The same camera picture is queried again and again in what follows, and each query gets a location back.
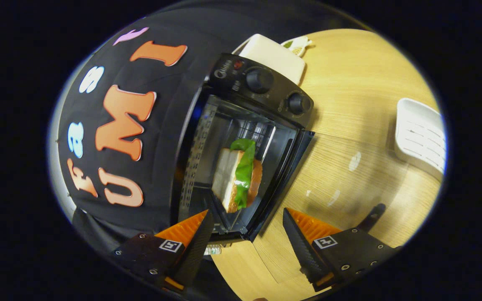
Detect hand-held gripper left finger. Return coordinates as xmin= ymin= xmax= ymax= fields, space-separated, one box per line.
xmin=113 ymin=210 xmax=215 ymax=292

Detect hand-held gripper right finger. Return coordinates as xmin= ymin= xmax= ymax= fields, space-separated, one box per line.
xmin=282 ymin=207 xmax=399 ymax=293

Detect lettuce sandwich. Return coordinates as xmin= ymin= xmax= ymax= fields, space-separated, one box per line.
xmin=212 ymin=139 xmax=263 ymax=214

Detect black toaster oven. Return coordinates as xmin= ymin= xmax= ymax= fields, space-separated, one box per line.
xmin=170 ymin=53 xmax=409 ymax=285

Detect white pop-up toaster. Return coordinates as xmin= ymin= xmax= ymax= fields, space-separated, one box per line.
xmin=233 ymin=33 xmax=306 ymax=86

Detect white slotted tray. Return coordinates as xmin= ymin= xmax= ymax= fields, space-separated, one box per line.
xmin=394 ymin=98 xmax=447 ymax=181

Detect white divided dish of beans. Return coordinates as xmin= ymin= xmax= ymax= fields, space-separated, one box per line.
xmin=281 ymin=36 xmax=313 ymax=57

